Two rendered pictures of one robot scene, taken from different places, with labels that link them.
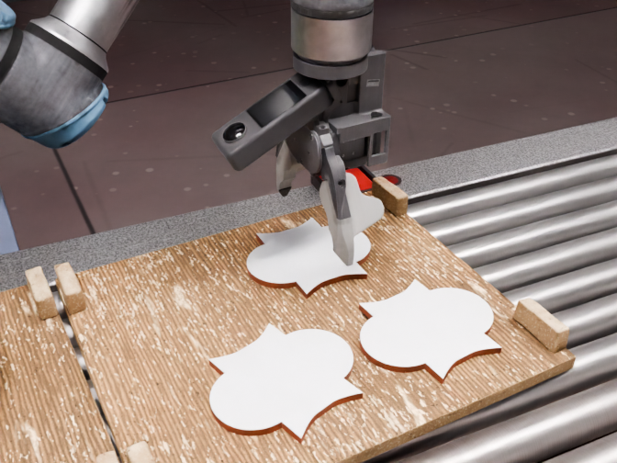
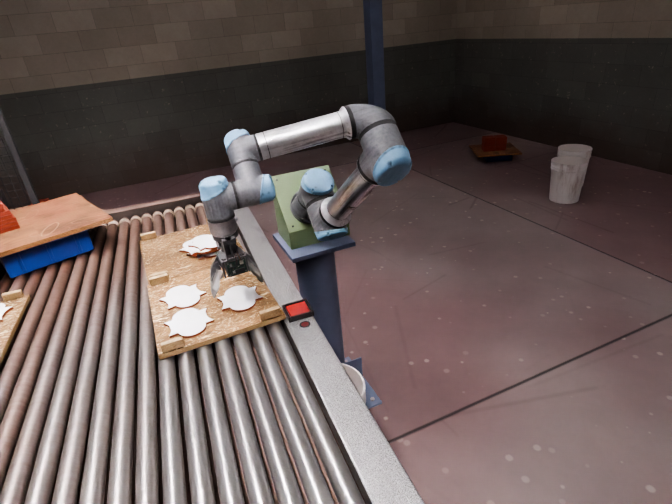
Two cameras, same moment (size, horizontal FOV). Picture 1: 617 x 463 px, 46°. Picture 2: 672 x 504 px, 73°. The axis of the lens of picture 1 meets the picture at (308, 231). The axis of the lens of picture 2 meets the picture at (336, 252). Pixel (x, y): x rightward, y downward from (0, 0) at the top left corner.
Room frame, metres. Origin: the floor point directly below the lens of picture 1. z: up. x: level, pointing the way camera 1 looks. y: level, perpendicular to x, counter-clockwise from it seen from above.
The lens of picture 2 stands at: (1.07, -1.14, 1.67)
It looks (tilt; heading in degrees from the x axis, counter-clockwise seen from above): 27 degrees down; 95
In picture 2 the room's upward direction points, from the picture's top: 5 degrees counter-clockwise
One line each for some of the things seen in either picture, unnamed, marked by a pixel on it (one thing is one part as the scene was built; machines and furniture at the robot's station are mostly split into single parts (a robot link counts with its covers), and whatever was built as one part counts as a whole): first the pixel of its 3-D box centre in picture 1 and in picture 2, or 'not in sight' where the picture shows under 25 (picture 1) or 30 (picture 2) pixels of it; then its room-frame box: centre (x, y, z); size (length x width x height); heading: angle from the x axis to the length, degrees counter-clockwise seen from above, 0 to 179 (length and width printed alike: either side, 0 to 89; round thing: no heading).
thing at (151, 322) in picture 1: (297, 321); (211, 300); (0.56, 0.01, 0.93); 0.41 x 0.35 x 0.02; 118
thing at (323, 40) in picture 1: (330, 29); (224, 225); (0.66, -0.02, 1.19); 0.08 x 0.08 x 0.05
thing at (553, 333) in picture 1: (541, 323); (172, 344); (0.53, -0.22, 0.95); 0.06 x 0.02 x 0.03; 28
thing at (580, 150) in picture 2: not in sight; (572, 166); (3.06, 3.31, 0.18); 0.30 x 0.30 x 0.37
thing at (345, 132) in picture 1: (335, 109); (230, 252); (0.66, -0.03, 1.11); 0.09 x 0.08 x 0.12; 118
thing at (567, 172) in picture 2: not in sight; (566, 180); (2.86, 2.93, 0.18); 0.30 x 0.30 x 0.37
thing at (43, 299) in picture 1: (40, 292); not in sight; (0.58, 0.27, 0.95); 0.06 x 0.02 x 0.03; 29
